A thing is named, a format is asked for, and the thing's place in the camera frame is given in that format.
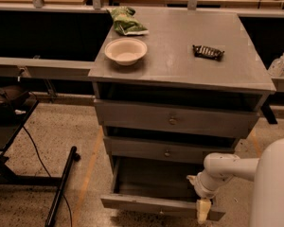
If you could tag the dark candy bar wrapper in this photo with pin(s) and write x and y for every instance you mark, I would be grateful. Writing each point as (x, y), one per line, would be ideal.
(206, 52)

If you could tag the grey middle drawer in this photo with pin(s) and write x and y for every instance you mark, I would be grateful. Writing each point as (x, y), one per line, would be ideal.
(156, 150)

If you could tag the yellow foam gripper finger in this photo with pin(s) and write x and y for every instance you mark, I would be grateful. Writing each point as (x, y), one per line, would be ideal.
(203, 208)

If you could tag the green chip bag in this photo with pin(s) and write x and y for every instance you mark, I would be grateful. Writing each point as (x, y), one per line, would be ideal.
(125, 24)

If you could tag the grey long workbench rail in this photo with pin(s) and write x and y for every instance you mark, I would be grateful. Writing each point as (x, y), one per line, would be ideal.
(45, 69)

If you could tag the grey bottom drawer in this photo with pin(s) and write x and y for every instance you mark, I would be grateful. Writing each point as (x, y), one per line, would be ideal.
(152, 186)

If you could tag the grey wooden drawer cabinet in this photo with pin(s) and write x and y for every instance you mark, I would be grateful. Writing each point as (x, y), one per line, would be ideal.
(170, 74)

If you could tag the grey top drawer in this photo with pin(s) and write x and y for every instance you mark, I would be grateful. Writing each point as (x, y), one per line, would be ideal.
(173, 118)

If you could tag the grey drawer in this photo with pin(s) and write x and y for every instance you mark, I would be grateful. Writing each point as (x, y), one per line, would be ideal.
(173, 118)
(156, 150)
(152, 186)

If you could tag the clear hand sanitizer bottle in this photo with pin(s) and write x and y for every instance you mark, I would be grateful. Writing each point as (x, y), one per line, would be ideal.
(277, 66)

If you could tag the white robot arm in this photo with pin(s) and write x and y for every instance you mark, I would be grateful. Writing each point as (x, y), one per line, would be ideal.
(266, 172)

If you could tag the white paper bowl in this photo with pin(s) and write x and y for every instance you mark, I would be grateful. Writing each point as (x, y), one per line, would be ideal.
(126, 51)

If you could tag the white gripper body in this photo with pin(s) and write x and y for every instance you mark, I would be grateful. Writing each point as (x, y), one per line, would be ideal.
(200, 188)

